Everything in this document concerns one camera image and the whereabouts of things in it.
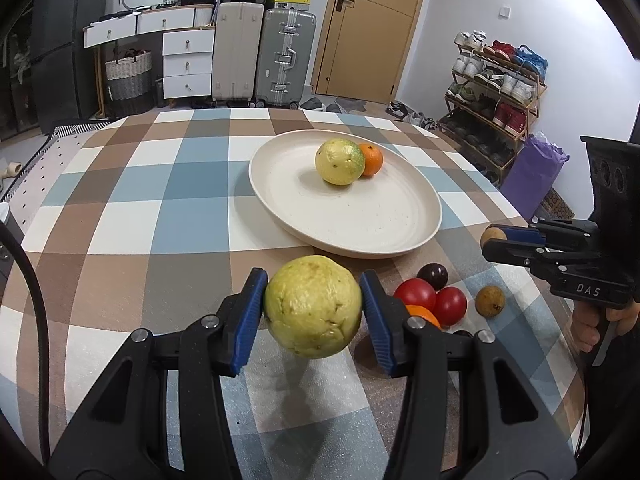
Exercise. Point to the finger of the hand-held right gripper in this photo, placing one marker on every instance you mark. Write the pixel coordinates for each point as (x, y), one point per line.
(525, 235)
(510, 255)

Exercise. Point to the red tomato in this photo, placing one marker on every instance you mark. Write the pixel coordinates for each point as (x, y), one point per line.
(451, 305)
(414, 294)

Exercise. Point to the brown longan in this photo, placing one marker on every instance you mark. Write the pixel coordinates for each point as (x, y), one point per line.
(491, 236)
(489, 301)

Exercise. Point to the cream round plate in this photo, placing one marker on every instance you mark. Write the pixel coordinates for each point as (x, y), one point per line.
(350, 210)

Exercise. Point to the purple bag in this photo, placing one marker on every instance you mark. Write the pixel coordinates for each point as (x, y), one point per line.
(532, 175)

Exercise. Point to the black box with yellow label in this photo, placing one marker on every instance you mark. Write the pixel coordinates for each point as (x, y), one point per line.
(287, 0)

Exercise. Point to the rows of shoes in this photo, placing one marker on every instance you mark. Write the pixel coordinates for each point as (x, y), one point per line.
(507, 115)

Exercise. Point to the small orange mandarin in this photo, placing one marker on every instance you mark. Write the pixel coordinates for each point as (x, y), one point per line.
(372, 160)

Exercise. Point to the pale yellow guava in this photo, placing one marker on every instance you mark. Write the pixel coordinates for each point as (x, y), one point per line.
(312, 306)

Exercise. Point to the grey slipper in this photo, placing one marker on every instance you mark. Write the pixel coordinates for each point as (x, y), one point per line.
(312, 104)
(334, 108)

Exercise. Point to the large orange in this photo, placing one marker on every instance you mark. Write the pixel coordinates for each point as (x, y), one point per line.
(425, 315)

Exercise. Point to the wooden shoe rack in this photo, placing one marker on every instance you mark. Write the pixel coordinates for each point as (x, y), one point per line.
(538, 102)

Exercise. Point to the wicker basket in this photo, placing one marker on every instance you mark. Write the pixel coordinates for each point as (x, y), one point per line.
(129, 77)

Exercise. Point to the white drawer dresser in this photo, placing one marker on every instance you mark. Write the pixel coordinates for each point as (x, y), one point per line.
(187, 55)

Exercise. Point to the green yellow guava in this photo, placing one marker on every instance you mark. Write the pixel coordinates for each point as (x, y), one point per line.
(339, 161)

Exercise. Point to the brown doormat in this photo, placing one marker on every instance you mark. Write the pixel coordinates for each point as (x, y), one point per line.
(557, 205)

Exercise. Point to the dark purple plum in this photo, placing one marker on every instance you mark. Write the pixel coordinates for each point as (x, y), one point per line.
(433, 275)

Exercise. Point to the checkered tablecloth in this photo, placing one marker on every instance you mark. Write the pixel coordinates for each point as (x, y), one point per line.
(150, 210)

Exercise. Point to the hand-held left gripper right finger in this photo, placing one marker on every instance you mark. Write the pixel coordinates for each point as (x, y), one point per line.
(375, 320)

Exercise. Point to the grey dotted rug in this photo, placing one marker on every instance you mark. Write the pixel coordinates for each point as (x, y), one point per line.
(45, 160)

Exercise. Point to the beige suitcase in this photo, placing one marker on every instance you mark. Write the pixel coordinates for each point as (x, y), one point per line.
(237, 50)

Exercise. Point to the person's right forearm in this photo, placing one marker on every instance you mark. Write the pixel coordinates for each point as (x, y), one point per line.
(610, 400)

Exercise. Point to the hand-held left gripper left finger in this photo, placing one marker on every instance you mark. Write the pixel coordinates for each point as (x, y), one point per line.
(252, 320)

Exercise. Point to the silver suitcase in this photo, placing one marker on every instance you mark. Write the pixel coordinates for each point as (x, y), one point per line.
(285, 55)

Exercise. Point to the person's right hand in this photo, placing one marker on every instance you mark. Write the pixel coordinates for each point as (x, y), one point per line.
(587, 327)

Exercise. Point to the floor sneaker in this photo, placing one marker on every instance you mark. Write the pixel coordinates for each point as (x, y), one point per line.
(397, 108)
(422, 121)

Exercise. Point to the wooden door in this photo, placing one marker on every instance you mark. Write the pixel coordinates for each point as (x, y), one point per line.
(370, 25)

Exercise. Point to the dark refrigerator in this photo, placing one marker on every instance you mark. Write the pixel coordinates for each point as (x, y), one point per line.
(65, 45)

